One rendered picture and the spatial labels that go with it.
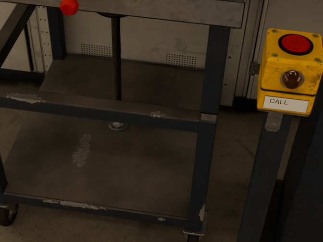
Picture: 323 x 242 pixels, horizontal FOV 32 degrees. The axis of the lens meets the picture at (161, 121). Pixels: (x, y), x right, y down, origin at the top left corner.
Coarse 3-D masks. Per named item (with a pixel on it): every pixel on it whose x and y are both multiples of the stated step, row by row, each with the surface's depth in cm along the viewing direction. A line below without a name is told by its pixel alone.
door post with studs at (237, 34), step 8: (232, 32) 183; (240, 32) 183; (232, 40) 185; (240, 40) 185; (232, 48) 187; (240, 48) 187; (232, 56) 190; (232, 64) 192; (232, 72) 194; (232, 80) 197; (224, 88) 200; (232, 88) 199; (224, 96) 202; (232, 96) 201; (224, 104) 205
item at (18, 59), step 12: (0, 12) 189; (36, 12) 190; (0, 24) 192; (36, 24) 193; (24, 36) 194; (36, 36) 196; (12, 48) 199; (24, 48) 198; (36, 48) 200; (12, 60) 203; (24, 60) 202; (36, 60) 204; (0, 72) 210; (12, 72) 209; (24, 72) 208; (36, 72) 208
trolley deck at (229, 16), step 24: (0, 0) 105; (24, 0) 105; (48, 0) 104; (96, 0) 102; (120, 0) 101; (144, 0) 101; (168, 0) 100; (192, 0) 99; (216, 0) 99; (240, 0) 98; (216, 24) 102; (240, 24) 101
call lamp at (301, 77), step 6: (288, 72) 78; (294, 72) 78; (300, 72) 78; (282, 78) 79; (288, 78) 78; (294, 78) 78; (300, 78) 78; (282, 84) 80; (288, 84) 78; (294, 84) 78; (300, 84) 79
